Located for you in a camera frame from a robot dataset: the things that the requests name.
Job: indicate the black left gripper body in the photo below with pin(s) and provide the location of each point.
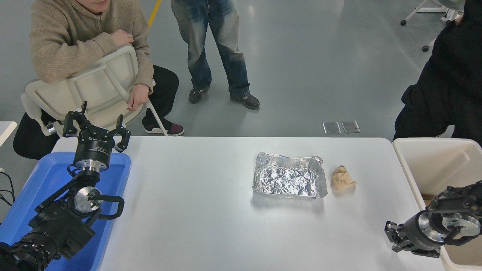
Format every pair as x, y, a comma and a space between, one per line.
93, 146

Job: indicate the person's left hand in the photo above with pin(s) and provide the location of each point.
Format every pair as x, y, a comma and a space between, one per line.
137, 97

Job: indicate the crumpled tan paper ball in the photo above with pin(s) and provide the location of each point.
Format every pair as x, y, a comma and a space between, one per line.
342, 178

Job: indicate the metal floor plate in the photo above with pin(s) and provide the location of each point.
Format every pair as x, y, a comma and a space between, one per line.
351, 127
331, 127

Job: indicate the person's left forearm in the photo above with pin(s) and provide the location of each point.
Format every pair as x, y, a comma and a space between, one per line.
142, 67

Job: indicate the person's right hand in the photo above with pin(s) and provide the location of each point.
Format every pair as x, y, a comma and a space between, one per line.
122, 37

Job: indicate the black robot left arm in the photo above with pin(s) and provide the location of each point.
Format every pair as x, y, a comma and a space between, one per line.
56, 226

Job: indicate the large pale plastic bin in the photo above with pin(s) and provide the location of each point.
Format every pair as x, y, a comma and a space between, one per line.
433, 165

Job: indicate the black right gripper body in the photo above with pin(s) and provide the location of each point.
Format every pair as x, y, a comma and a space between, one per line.
411, 233

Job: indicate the blue plastic tray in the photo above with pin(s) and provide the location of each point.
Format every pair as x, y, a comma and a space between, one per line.
49, 177

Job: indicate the white wheeled stand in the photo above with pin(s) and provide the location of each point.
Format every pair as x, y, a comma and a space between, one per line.
418, 9

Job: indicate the person's right forearm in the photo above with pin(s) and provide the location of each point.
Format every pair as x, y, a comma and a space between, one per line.
79, 60

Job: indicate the person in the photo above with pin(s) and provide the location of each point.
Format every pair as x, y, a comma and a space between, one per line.
452, 86
67, 34
222, 41

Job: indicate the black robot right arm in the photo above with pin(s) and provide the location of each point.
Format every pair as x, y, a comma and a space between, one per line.
459, 195

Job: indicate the white plastic chair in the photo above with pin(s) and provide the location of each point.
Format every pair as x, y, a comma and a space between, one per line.
94, 94

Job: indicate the silver foil tray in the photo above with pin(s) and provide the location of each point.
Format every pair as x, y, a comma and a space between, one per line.
288, 177

